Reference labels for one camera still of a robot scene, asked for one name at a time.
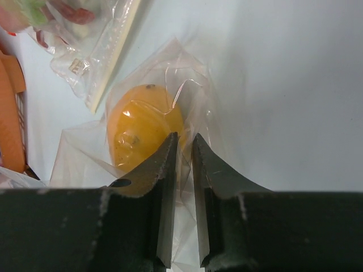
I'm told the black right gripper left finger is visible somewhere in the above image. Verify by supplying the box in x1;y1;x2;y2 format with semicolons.
109;132;178;198

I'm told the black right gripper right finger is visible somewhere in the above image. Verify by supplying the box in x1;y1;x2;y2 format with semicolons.
192;133;270;199

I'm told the orange round fake fruit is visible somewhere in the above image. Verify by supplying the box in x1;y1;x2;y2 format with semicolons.
107;84;185;172

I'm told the zip bag with yellow fruit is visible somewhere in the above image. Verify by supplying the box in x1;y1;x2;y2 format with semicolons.
49;39;222;271

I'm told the zip bag with lobster grapes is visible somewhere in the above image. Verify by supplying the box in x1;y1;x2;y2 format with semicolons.
1;1;141;113

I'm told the orange plastic basket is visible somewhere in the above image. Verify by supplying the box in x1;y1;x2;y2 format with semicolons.
1;45;27;173

